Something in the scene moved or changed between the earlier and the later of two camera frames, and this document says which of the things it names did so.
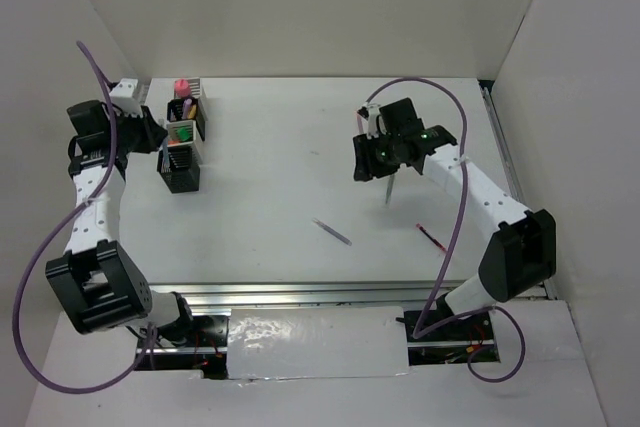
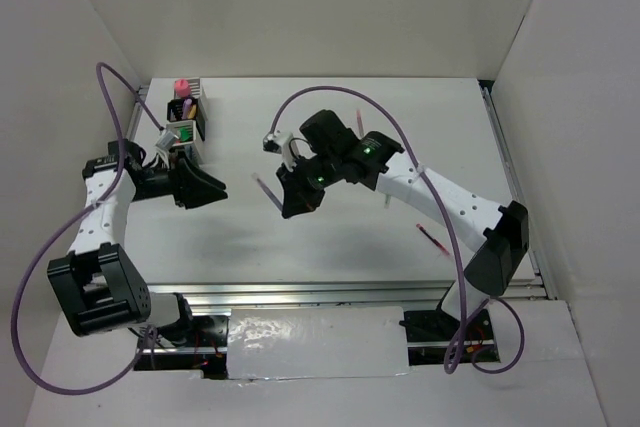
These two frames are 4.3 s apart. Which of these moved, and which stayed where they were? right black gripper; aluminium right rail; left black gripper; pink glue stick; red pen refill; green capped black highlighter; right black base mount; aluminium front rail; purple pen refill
Moved: purple pen refill; left black gripper; right black gripper
Stayed: pink glue stick; aluminium front rail; green capped black highlighter; aluminium right rail; red pen refill; right black base mount
